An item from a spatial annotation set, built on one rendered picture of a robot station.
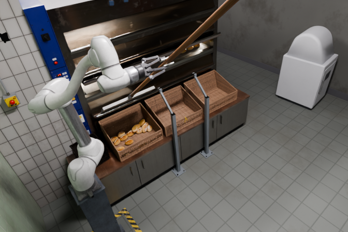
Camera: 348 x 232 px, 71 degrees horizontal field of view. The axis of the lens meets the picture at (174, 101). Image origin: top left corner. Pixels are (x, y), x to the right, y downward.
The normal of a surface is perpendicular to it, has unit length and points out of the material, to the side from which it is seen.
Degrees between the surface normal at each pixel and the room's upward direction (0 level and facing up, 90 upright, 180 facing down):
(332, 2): 90
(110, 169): 0
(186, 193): 0
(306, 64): 90
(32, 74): 90
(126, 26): 70
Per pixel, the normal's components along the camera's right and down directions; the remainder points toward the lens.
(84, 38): 0.51, 0.15
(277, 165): -0.07, -0.81
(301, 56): -0.73, 0.44
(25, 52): 0.57, 0.45
